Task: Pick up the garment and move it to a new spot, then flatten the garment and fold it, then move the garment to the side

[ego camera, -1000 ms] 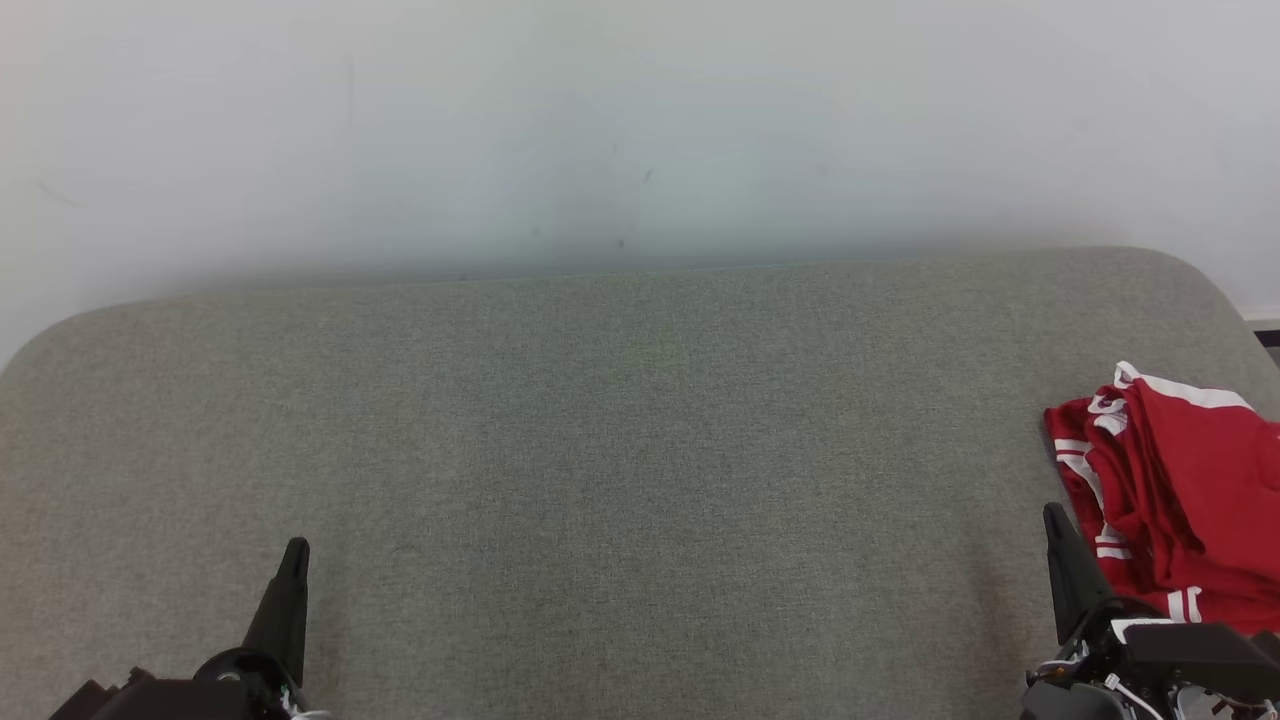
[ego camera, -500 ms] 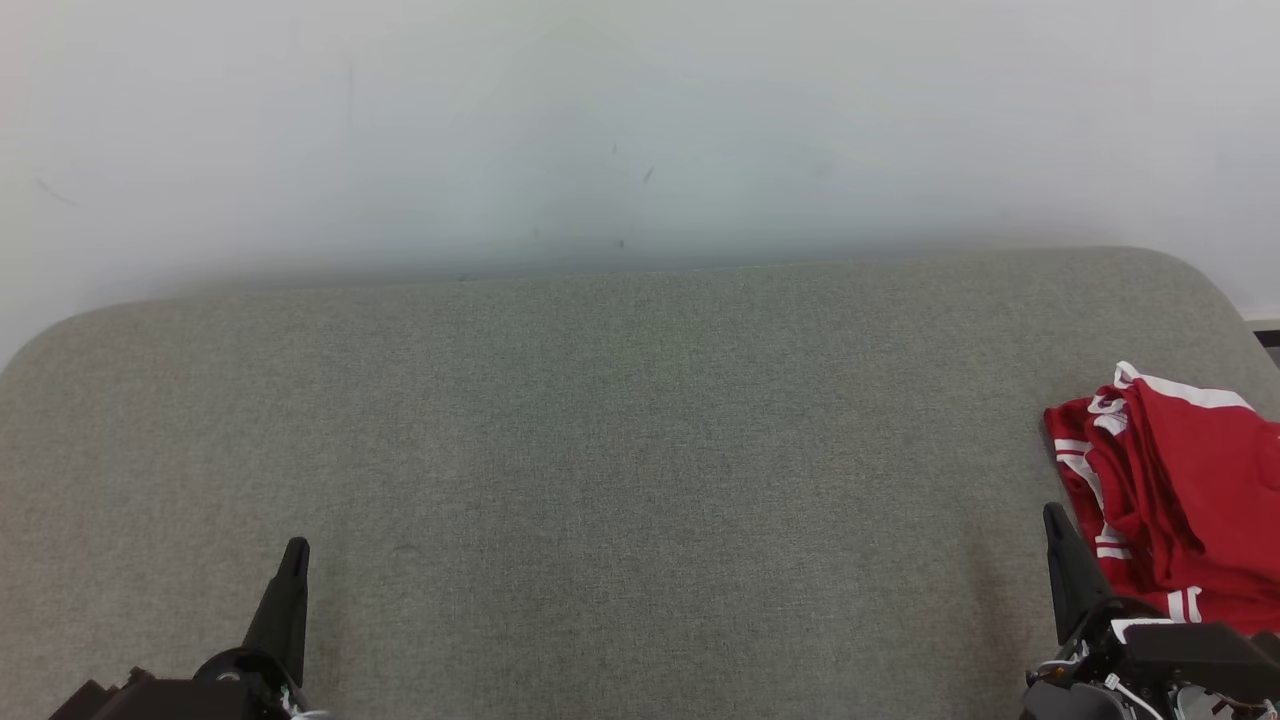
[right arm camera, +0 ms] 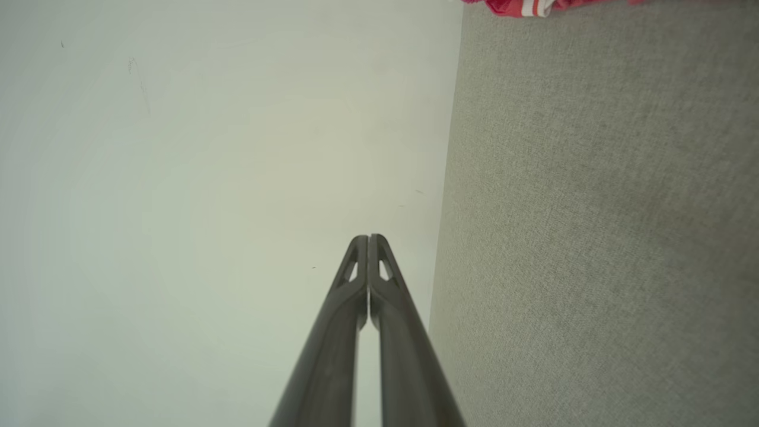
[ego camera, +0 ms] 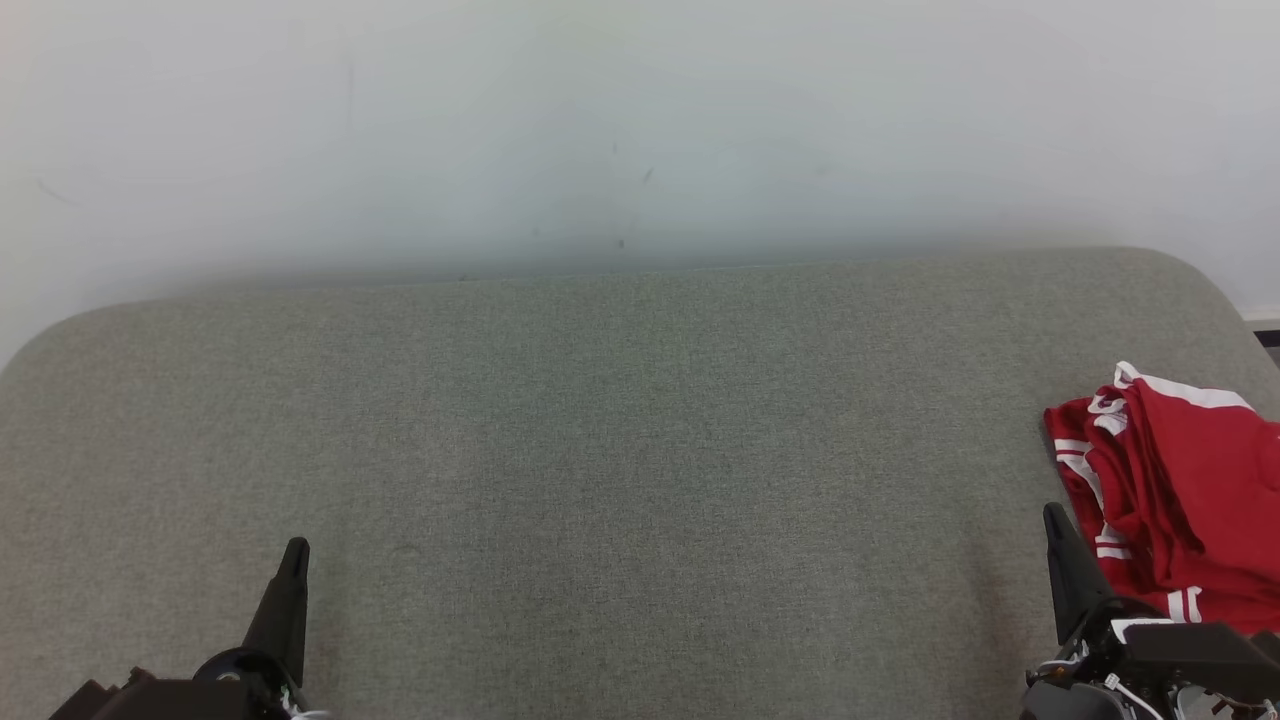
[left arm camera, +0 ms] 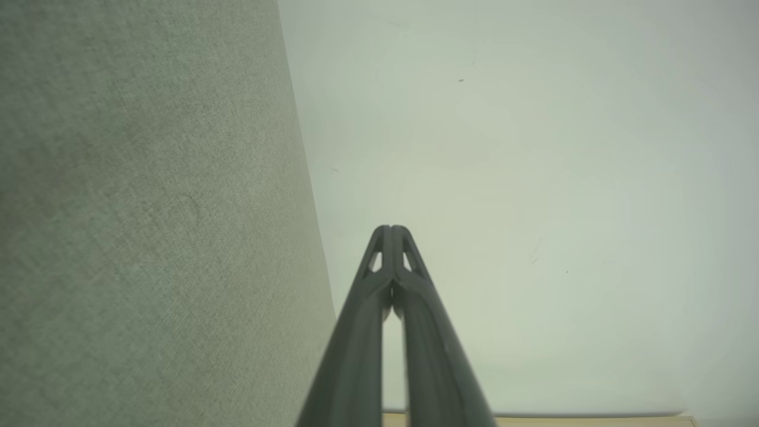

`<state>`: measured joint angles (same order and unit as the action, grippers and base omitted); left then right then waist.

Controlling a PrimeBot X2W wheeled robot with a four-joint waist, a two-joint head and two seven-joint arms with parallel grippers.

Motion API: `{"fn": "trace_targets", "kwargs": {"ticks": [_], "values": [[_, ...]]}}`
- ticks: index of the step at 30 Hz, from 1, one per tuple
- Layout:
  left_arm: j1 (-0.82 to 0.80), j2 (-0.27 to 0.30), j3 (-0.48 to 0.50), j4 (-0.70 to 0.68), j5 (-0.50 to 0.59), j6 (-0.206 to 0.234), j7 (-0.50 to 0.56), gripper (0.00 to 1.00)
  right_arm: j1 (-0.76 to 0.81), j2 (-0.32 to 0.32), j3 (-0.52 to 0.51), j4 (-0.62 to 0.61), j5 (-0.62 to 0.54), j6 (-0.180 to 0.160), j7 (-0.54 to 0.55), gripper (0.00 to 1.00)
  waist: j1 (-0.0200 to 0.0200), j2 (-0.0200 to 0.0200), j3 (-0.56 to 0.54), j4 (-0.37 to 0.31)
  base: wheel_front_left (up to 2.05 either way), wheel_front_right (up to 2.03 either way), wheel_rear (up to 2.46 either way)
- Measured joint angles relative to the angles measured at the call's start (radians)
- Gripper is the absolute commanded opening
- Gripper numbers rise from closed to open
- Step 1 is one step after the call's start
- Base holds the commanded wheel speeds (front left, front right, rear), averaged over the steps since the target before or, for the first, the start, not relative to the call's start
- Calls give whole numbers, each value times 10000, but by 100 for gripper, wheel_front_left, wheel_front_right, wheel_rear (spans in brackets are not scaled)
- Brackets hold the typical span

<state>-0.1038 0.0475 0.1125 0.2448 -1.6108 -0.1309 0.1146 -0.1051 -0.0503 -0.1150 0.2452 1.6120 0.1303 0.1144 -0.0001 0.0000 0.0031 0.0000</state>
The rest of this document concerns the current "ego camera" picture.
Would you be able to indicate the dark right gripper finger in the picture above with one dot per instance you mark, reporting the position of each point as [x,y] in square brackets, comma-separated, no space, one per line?
[1075,585]

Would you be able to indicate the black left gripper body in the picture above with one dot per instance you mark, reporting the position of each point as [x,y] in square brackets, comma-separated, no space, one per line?
[200,695]

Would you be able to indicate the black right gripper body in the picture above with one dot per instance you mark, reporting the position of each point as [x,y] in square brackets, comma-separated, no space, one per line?
[1090,690]

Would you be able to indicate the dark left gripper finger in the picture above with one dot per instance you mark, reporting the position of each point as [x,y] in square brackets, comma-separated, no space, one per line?
[285,610]

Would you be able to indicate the red lettered basketball jersey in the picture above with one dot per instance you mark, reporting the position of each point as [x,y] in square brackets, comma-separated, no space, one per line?
[1075,460]

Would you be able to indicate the red shorts with white band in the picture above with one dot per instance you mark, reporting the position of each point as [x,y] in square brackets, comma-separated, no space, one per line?
[1200,500]

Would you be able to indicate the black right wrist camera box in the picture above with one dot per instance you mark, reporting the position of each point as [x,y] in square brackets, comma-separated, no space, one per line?
[1200,655]

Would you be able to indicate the white wall baseboard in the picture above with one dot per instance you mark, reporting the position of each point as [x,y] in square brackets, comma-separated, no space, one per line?
[1262,322]

